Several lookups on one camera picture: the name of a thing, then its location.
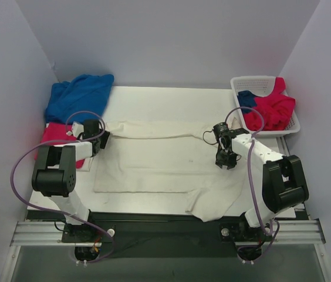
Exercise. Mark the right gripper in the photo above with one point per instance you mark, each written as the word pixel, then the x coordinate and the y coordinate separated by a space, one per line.
pixel 224 157

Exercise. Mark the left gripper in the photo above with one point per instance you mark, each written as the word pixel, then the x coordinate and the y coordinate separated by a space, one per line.
pixel 104 138

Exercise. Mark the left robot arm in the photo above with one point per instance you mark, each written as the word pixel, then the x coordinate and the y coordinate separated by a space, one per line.
pixel 54 173

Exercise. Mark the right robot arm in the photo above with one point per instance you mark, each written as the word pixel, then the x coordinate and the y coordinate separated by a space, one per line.
pixel 283 179

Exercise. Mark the blue t-shirt pile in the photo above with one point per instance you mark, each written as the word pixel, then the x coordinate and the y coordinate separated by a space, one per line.
pixel 73 101

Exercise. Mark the folded red t-shirt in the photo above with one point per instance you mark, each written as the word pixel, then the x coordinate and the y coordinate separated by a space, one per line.
pixel 57 131

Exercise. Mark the blue t-shirt in basket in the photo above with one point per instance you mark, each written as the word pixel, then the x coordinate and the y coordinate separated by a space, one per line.
pixel 246 99

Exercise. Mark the red t-shirt in basket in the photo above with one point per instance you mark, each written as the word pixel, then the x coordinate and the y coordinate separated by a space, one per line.
pixel 276 108

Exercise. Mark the white plastic basket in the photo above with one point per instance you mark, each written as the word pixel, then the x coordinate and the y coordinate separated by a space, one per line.
pixel 265 95

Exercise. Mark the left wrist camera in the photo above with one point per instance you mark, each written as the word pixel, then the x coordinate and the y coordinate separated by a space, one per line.
pixel 75 129

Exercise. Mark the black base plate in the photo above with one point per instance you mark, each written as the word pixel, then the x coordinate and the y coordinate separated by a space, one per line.
pixel 165 236

